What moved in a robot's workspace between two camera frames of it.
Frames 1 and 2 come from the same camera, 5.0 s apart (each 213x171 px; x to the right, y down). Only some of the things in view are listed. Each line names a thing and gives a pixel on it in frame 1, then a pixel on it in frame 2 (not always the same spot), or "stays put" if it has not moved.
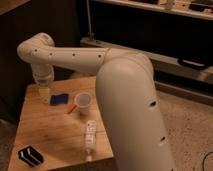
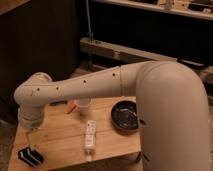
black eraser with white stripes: x=30 y=156 stays put
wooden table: x=62 y=124 stays put
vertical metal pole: x=90 y=34 stays put
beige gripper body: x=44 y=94 to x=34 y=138
